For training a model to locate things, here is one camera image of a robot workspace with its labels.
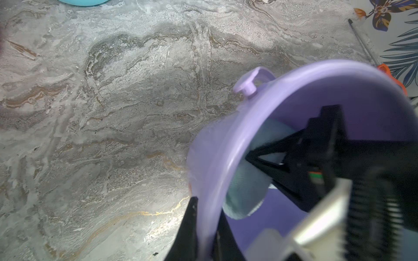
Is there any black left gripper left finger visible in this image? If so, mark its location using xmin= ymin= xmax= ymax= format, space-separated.
xmin=165 ymin=197 xmax=198 ymax=261

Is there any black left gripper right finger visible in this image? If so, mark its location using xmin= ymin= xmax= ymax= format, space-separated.
xmin=212 ymin=211 xmax=246 ymax=261

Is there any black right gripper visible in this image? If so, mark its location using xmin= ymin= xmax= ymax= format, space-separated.
xmin=245 ymin=105 xmax=418 ymax=231

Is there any light teal cloth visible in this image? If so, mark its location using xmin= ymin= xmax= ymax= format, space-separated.
xmin=223 ymin=119 xmax=295 ymax=220

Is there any purple plastic bucket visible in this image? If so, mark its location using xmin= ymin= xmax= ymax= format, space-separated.
xmin=187 ymin=60 xmax=418 ymax=261

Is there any teal plastic bucket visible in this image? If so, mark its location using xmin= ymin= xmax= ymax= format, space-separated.
xmin=58 ymin=0 xmax=109 ymax=7

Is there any orange handled screwdriver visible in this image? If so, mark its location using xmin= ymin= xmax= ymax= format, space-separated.
xmin=347 ymin=18 xmax=408 ymax=96

